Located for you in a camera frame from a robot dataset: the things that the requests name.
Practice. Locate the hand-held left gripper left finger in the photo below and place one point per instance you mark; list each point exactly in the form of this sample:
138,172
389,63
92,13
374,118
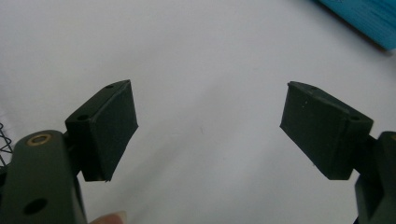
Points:
102,137

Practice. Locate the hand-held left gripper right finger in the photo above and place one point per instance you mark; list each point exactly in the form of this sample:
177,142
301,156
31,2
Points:
323,133

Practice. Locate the blue cloth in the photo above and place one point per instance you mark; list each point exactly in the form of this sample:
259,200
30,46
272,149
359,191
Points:
364,17

